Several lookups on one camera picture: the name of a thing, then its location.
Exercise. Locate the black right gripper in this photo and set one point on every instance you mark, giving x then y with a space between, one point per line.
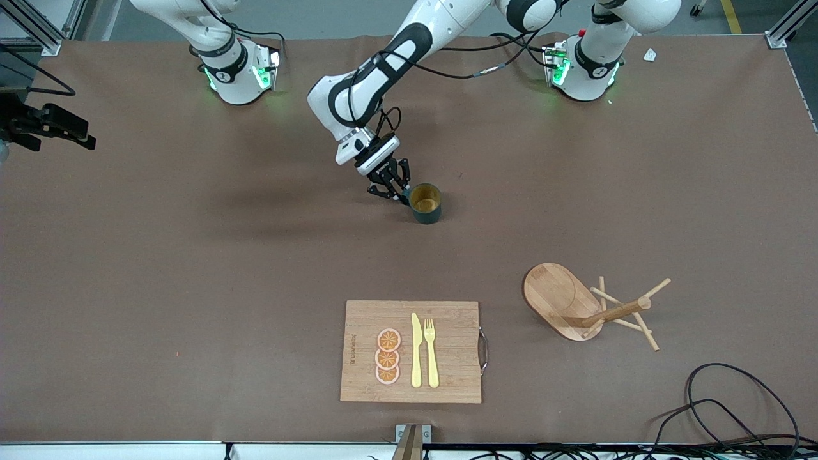
33 121

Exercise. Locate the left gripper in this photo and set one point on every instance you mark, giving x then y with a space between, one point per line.
391 178

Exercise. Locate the teal cup with yellow inside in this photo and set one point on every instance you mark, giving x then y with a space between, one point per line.
427 203

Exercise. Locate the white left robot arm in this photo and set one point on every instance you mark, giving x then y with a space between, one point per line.
441 19

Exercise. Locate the wooden cup rack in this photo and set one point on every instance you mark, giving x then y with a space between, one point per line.
556 297

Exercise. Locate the yellow plastic knife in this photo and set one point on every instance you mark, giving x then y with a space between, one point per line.
416 351

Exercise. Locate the yellow plastic fork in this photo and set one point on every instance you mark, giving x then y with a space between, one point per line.
432 358

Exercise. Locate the brown table cover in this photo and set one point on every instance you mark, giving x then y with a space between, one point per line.
192 255

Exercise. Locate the white paper scrap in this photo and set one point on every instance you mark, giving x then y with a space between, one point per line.
650 55

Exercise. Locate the caster wheel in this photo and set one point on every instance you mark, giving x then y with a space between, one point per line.
698 7

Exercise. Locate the aluminium frame post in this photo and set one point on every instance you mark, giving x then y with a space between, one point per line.
38 25
789 22

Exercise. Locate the metal mount bracket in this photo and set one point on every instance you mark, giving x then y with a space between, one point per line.
412 441

